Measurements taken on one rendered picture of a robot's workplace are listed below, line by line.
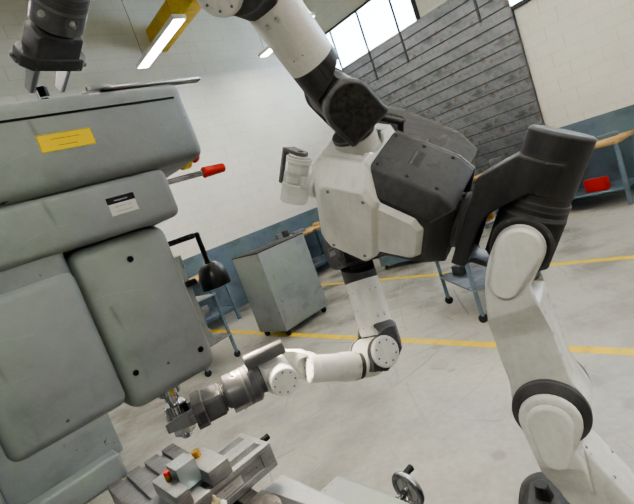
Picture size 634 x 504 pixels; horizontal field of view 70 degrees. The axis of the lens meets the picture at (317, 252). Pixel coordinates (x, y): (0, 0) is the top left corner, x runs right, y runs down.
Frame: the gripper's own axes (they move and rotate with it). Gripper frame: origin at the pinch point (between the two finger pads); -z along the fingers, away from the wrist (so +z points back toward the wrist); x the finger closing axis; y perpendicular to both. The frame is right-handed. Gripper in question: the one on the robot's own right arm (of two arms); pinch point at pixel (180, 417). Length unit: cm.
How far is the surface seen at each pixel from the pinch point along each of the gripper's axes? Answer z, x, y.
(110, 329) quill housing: -3.6, 12.1, -25.2
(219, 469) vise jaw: 2.4, -9.4, 19.5
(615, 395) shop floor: 196, -76, 123
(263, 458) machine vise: 13.0, -14.1, 25.0
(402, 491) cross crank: 47, -19, 58
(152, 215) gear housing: 10.7, 8.8, -42.3
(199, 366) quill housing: 7.9, 7.5, -10.7
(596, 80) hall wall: 651, -393, -43
